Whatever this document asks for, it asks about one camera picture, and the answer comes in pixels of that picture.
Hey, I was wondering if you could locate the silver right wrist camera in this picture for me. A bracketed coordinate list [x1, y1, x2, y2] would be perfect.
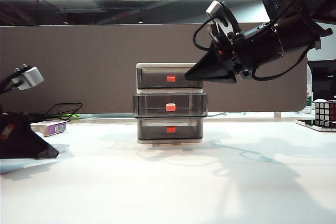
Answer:
[205, 0, 229, 25]

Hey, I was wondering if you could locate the brown desk partition panel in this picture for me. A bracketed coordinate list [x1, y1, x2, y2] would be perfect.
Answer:
[0, 22, 308, 114]

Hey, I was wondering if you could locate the black laptop bag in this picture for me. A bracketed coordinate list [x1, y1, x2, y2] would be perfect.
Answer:
[27, 113, 53, 124]

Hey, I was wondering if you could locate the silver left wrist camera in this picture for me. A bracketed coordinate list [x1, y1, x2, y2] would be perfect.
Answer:
[14, 64, 45, 91]

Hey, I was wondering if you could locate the black desk cable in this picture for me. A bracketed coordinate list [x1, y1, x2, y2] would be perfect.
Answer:
[28, 102, 83, 124]

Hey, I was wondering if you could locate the black rubiks cube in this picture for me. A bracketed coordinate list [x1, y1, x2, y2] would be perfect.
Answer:
[314, 100, 336, 127]

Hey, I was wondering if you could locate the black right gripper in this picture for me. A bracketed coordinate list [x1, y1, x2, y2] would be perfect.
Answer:
[185, 21, 286, 83]

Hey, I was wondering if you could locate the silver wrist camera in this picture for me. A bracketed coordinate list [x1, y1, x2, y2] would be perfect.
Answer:
[205, 0, 229, 25]
[14, 64, 45, 91]

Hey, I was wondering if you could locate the purple white tissue pack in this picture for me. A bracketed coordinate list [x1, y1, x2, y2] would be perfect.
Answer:
[30, 120, 68, 137]

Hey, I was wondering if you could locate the white flat phone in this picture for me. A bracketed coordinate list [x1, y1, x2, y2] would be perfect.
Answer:
[295, 119, 336, 133]

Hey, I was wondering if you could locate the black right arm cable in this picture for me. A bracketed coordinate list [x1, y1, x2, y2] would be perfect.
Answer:
[251, 42, 313, 82]

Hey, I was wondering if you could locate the black right camera cable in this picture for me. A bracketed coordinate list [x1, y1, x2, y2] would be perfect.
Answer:
[193, 16, 222, 52]

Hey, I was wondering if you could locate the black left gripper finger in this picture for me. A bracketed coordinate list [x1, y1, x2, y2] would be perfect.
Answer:
[0, 112, 60, 160]

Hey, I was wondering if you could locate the three-drawer translucent grey organizer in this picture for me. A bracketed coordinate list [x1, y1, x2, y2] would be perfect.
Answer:
[135, 62, 205, 145]

